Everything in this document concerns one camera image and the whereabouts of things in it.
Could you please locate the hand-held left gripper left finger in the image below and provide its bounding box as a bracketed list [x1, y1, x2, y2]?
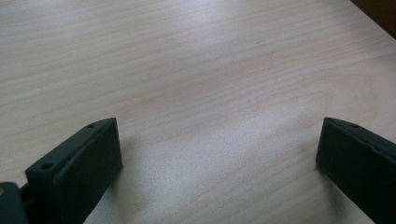
[20, 117, 124, 224]

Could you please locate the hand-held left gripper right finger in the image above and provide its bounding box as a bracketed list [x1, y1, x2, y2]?
[315, 117, 396, 224]

